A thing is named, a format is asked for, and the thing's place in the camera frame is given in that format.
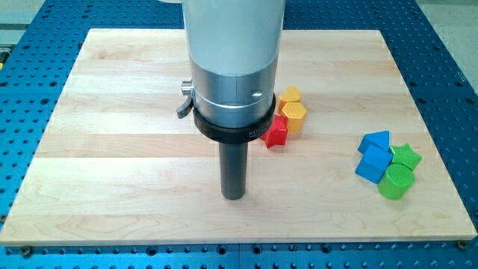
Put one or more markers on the blue cube block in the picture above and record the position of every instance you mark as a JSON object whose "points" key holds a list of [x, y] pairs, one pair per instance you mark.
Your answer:
{"points": [[373, 163]]}

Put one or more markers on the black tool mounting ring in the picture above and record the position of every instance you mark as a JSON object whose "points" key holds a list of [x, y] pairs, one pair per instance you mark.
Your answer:
{"points": [[235, 135]]}

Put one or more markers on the wooden board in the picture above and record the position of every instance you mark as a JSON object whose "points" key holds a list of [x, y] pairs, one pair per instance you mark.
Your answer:
{"points": [[116, 165]]}

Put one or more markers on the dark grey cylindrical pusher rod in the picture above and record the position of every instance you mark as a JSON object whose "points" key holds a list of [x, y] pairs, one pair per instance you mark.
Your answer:
{"points": [[233, 163]]}

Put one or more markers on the green cylinder block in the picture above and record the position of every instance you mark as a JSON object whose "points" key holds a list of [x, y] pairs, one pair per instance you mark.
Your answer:
{"points": [[395, 181]]}

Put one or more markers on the red star block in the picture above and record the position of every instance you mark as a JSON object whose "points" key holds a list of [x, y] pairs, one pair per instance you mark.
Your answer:
{"points": [[277, 133]]}

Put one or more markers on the blue triangle block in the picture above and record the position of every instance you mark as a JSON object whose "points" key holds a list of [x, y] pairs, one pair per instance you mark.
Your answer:
{"points": [[380, 139]]}

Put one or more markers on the green star block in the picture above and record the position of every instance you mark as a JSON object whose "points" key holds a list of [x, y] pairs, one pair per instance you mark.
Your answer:
{"points": [[405, 156]]}

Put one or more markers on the yellow hexagon block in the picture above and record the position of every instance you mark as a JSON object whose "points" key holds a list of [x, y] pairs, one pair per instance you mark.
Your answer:
{"points": [[295, 112]]}

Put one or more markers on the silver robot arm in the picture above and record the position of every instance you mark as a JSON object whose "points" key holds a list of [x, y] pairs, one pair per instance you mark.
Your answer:
{"points": [[233, 46]]}

